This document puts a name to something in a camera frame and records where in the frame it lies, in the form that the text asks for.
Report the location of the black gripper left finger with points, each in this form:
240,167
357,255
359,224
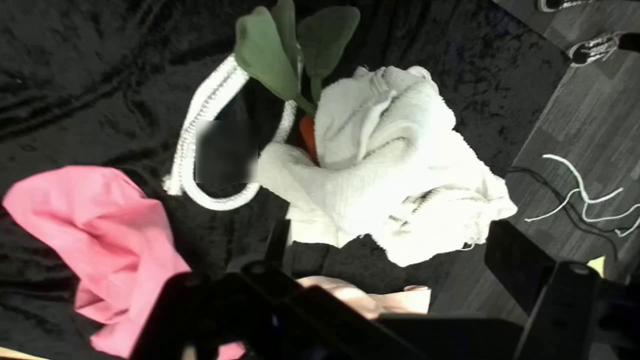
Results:
265,311

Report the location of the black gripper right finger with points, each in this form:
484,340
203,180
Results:
571,311

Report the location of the pink cloth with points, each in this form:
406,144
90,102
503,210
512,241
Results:
110,234

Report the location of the white towel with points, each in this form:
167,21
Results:
389,164

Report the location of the plush carrot toy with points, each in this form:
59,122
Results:
292,58

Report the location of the peach cloth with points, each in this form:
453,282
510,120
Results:
413,300

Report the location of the black velvet table cloth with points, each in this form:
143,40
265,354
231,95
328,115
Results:
109,83

